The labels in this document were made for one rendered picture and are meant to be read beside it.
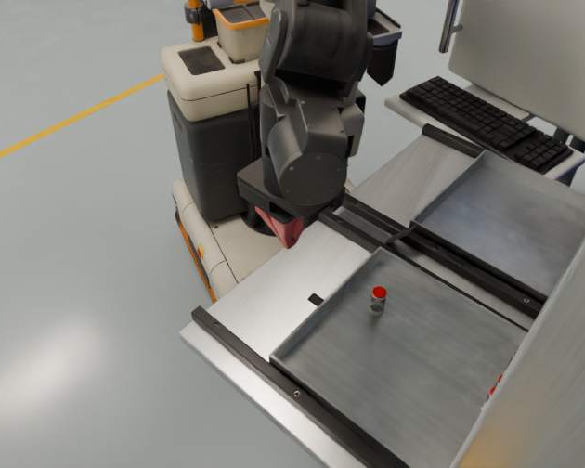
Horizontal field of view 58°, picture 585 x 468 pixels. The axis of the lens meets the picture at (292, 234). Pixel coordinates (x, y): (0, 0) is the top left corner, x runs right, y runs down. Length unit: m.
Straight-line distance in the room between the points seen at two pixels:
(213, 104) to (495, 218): 0.83
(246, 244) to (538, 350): 1.46
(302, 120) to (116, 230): 1.86
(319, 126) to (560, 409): 0.25
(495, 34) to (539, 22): 0.12
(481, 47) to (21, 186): 1.96
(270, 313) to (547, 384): 0.54
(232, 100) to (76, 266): 0.98
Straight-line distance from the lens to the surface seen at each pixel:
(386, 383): 0.75
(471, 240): 0.95
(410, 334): 0.80
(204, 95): 1.47
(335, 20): 0.46
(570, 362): 0.30
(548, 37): 1.37
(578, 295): 0.27
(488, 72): 1.47
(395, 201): 0.98
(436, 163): 1.09
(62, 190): 2.52
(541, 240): 0.99
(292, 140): 0.43
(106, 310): 2.00
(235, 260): 1.67
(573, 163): 1.32
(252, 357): 0.74
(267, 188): 0.55
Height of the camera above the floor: 1.54
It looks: 46 degrees down
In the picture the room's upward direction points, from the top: straight up
